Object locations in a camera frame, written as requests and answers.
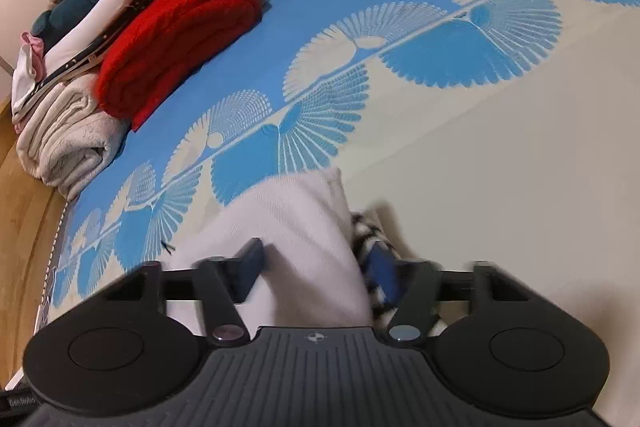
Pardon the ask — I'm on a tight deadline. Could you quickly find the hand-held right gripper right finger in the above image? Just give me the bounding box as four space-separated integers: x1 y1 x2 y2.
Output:
361 243 544 344

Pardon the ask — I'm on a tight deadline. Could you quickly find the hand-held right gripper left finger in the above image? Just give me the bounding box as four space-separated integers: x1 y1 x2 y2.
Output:
101 237 266 346

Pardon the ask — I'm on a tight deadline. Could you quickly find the black white striped garment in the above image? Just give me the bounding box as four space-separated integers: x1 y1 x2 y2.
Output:
167 166 447 339

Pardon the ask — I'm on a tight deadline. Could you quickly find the blue white fan print bedsheet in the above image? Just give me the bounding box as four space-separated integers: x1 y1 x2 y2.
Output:
45 0 640 333

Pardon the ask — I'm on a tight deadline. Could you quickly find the beige folded blanket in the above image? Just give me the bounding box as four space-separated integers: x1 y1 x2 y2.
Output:
14 71 129 201

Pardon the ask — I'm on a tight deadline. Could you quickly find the red knitted blanket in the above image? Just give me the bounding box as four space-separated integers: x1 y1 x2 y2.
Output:
95 0 265 133

